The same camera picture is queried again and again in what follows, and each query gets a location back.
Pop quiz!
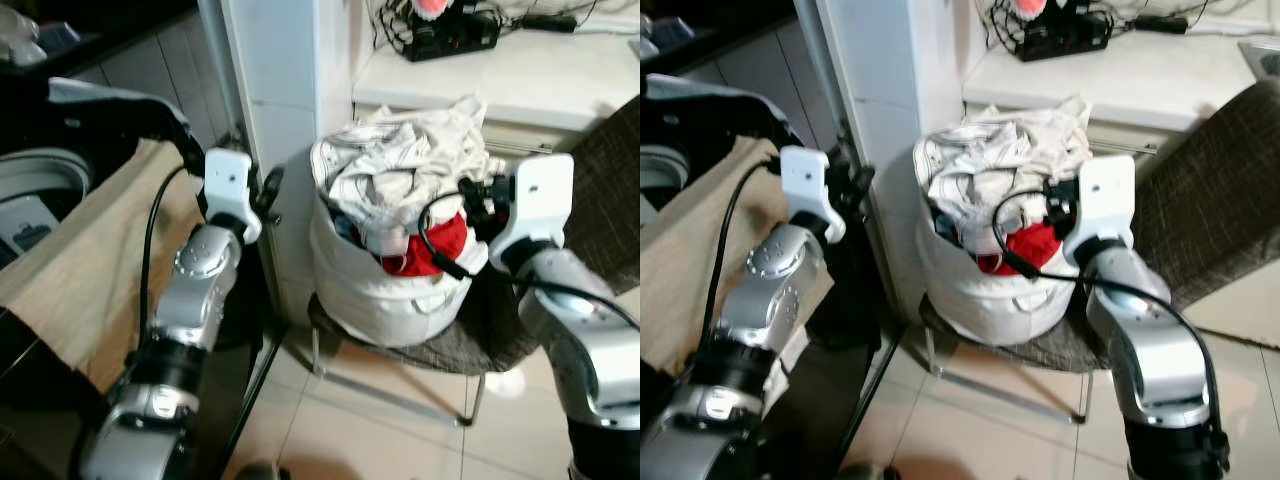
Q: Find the white washing machine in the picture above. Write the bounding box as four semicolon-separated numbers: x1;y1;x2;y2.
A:
0;148;96;266
640;145;691;226

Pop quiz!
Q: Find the red garment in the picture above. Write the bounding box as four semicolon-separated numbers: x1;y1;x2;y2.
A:
978;222;1063;276
380;213;471;278

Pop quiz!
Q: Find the white crumpled garment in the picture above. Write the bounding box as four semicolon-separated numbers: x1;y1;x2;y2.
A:
310;95;506;256
913;95;1093;251

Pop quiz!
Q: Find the brown fabric metal-leg chair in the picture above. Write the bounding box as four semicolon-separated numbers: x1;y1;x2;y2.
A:
305;95;641;426
920;80;1280;426

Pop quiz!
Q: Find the white fabric laundry basket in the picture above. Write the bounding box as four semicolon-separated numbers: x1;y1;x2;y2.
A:
308;190;491;348
915;200;1086;346

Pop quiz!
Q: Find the white counter cabinet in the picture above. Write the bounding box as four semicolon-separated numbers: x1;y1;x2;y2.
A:
350;25;641;156
960;30;1280;151

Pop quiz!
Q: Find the black power strip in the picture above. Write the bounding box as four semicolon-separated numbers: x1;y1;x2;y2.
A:
400;10;501;63
1015;12;1113;63

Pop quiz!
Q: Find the beige cloth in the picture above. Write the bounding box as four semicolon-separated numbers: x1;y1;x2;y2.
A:
0;138;206;396
640;135;836;376

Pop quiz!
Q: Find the dark furniture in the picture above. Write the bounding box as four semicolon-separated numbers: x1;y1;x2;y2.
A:
640;0;801;71
0;0;201;76

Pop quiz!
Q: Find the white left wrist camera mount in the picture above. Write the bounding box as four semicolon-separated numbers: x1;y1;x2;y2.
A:
780;146;846;244
203;148;263;244

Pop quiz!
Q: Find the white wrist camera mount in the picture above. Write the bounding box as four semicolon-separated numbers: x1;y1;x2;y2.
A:
780;146;846;244
1062;155;1137;266
488;153;576;273
203;148;263;244

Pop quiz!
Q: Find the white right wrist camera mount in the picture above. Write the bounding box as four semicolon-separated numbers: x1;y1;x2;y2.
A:
1062;155;1137;266
488;153;576;273

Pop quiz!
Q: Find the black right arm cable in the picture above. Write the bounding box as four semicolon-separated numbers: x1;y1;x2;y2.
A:
418;190;641;331
992;190;1226;471

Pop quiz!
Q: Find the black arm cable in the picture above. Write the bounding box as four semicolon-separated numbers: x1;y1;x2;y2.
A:
992;190;1226;471
418;190;641;331
700;158;781;341
140;165;206;336

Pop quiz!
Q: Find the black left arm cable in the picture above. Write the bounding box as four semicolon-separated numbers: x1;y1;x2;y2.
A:
140;165;206;336
700;158;781;341

